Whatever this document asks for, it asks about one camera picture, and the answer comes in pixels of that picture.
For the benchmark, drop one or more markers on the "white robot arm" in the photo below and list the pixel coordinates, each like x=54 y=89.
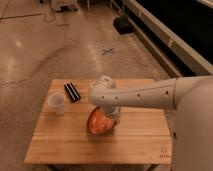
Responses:
x=190 y=97

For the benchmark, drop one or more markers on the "black rectangular box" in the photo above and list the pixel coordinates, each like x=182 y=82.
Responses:
x=73 y=93

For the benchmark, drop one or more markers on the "wooden table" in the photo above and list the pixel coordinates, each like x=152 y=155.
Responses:
x=141 y=137

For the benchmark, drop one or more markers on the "long white bench rail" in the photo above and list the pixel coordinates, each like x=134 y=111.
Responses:
x=178 y=32

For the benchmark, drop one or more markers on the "clear plastic cup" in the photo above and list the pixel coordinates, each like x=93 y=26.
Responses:
x=56 y=101

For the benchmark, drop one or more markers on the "black bag on floor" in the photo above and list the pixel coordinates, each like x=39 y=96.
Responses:
x=122 y=25

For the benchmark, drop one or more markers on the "white machine base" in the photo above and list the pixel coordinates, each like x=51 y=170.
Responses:
x=63 y=5

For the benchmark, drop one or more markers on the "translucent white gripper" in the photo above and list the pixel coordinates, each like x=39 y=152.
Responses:
x=112 y=112

